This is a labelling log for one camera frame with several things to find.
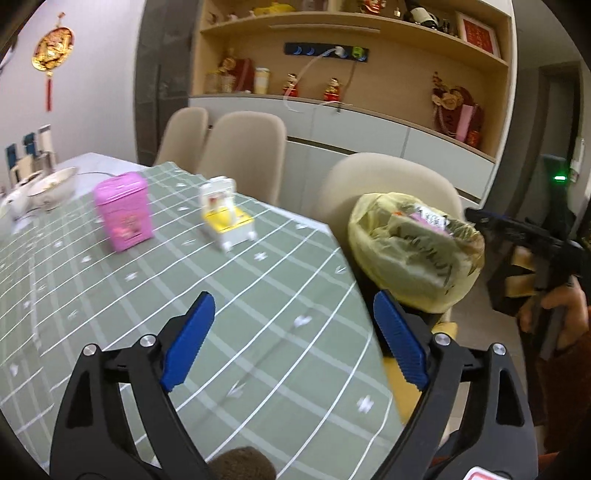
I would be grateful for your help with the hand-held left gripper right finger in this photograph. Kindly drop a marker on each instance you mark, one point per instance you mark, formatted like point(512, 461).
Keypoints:
point(401, 341)

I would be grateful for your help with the white cup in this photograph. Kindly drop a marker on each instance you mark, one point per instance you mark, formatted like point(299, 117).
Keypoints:
point(19, 173)

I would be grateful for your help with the glass jars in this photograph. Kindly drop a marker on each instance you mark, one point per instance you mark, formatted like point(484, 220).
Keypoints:
point(217, 83)

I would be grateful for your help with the red knot wall ornament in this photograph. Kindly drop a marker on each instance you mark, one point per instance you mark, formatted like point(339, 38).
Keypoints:
point(53, 48)

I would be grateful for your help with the red framed picture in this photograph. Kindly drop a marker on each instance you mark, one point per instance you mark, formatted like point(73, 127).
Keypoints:
point(478, 32)

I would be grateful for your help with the cream lidded cup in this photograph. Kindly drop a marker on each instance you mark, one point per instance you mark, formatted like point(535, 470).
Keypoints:
point(262, 81)

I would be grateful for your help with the person's left forearm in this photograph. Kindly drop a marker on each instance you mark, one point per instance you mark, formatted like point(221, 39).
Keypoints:
point(244, 464)

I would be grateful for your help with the small red box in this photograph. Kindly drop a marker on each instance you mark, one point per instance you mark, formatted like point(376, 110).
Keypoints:
point(474, 138)

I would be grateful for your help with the yellow plastic bin bag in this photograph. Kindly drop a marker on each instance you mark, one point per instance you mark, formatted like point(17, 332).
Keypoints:
point(406, 258)

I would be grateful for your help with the dark blue thermos bottle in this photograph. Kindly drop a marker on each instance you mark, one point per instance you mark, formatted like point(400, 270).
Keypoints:
point(12, 154)

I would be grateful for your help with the white bowl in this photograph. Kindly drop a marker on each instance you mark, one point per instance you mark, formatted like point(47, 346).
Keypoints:
point(18, 201)

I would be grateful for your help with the black power strip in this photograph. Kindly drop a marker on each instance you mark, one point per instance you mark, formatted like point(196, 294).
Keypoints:
point(304, 50)

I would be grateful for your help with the red figurine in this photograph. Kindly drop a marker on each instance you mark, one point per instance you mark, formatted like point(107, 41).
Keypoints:
point(332, 90)
point(291, 85)

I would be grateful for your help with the wine bottle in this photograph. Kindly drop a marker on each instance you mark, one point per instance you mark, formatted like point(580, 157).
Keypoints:
point(422, 16)

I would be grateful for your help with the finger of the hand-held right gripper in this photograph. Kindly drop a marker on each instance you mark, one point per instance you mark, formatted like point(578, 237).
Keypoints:
point(517, 228)
point(503, 295)

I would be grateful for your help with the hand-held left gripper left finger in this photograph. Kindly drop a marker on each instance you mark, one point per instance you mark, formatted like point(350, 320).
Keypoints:
point(187, 344)

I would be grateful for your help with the pink snack wrapper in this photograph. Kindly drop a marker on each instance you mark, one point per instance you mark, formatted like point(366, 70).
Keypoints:
point(431, 219)

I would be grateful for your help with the beige chair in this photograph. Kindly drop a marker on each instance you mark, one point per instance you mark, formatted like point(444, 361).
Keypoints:
point(244, 147)
point(180, 134)
point(369, 180)

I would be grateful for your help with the white thermos bottle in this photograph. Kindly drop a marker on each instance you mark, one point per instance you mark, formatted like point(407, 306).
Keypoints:
point(46, 138)

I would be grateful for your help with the large patterned bowl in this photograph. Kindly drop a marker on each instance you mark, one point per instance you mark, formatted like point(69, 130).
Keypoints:
point(51, 187)

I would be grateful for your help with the red gift bag with flower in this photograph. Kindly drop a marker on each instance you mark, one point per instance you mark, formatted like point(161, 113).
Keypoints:
point(238, 71)

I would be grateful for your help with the metal mug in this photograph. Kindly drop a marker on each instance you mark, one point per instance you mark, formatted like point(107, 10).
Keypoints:
point(46, 164)

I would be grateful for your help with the yellow seat cushion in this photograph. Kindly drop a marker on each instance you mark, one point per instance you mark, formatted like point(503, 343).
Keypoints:
point(399, 392)

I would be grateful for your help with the white and yellow toy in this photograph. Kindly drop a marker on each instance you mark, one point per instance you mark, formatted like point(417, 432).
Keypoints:
point(226, 217)

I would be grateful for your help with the pink flower gift bag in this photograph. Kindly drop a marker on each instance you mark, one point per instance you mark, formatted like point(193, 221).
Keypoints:
point(455, 110)

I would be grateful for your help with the seated shelf figurine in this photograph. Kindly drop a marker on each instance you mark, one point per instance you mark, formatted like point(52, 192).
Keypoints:
point(374, 4)

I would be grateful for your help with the dark tall cabinet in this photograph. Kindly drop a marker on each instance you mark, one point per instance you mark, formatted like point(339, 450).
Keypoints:
point(161, 69)

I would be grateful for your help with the person's right forearm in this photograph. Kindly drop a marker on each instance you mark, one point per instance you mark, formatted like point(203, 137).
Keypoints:
point(568, 392)

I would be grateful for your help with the wooden shelf unit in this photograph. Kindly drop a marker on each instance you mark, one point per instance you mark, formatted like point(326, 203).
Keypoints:
point(392, 92)

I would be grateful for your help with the black bin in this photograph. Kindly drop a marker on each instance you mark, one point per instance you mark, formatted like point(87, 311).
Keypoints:
point(425, 316)

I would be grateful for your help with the person's right hand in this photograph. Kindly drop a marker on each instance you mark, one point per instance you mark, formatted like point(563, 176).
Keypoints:
point(575, 304)

